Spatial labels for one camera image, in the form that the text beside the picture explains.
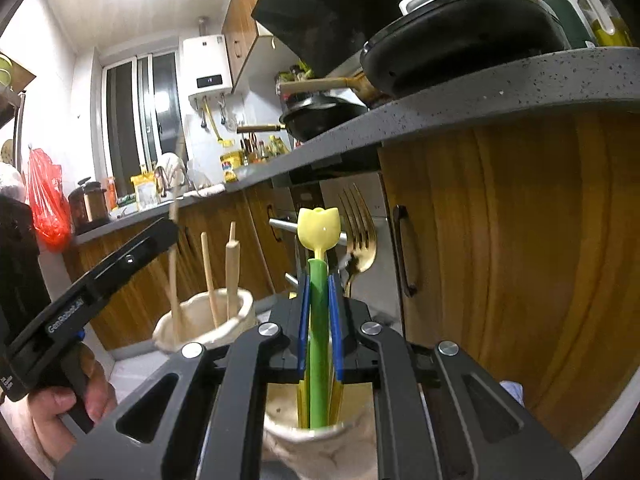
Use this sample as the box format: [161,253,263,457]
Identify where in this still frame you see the black range hood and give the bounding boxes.
[251,0,461,78]

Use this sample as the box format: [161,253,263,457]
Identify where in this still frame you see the large black pan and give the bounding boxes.
[360,0,571,98]

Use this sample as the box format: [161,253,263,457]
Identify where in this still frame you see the wooden base cabinet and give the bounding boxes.
[62,180,301,351]
[377,110,640,466]

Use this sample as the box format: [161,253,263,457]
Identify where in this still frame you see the cream ceramic utensil holder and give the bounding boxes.
[152,287,381,480]

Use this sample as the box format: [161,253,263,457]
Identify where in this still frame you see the yellow gas hose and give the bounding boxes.
[202,97,224,143]

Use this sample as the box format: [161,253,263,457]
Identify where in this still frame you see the yellow cooking oil bottle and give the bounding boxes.
[220,152,246,183]

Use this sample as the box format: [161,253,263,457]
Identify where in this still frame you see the wooden wall cabinet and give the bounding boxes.
[221,0,281,93]

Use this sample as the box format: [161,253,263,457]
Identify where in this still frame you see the wooden wall shelf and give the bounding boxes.
[0,52,37,126]

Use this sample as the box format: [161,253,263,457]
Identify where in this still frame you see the brown pan with wooden handle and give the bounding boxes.
[277,74,396,111]

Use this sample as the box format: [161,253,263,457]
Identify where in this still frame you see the kitchen window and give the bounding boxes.
[102,50,188,186]

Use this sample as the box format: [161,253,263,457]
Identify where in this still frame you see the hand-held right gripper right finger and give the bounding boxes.
[327,272,583,480]

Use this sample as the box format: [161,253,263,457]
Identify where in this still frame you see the row of condiment bottles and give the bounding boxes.
[240,132,293,166]

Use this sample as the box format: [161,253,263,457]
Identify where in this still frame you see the dark green container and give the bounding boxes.
[540,0,597,52]

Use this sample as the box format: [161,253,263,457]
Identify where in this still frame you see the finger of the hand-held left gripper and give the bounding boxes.
[84,217,180,307]

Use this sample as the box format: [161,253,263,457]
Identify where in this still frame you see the yellow food packets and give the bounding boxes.
[131,172,157,211]

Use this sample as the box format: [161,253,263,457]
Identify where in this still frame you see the blue cartoon printed cloth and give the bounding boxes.
[500,380,526,408]

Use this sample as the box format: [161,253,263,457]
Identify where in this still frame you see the dark speckled kitchen countertop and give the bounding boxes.
[75,47,640,246]

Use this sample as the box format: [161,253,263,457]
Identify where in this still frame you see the green spoon with yellow tip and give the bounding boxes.
[296,206,341,431]

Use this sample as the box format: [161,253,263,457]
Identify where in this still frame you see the glass oil cruet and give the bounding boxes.
[562,0,636,50]

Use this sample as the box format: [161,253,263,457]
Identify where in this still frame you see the white water heater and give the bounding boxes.
[181,34,234,106]

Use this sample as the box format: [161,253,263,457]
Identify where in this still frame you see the red plastic bag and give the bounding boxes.
[27,147,73,253]

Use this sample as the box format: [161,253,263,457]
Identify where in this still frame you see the black frying pan wooden handle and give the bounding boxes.
[236,92,368,142]

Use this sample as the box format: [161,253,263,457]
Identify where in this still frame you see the white dishes in rack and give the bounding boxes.
[152,152,188,193]

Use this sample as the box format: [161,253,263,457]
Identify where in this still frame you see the gold metal fork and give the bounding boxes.
[337,182,378,298]

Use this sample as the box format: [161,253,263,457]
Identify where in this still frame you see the rice cooker pot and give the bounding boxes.
[68,177,111,228]

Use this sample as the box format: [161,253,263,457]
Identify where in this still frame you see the person's left hand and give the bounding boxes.
[27,345,118,461]

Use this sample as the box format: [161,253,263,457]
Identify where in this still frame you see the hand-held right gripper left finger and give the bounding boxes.
[52,272,312,480]

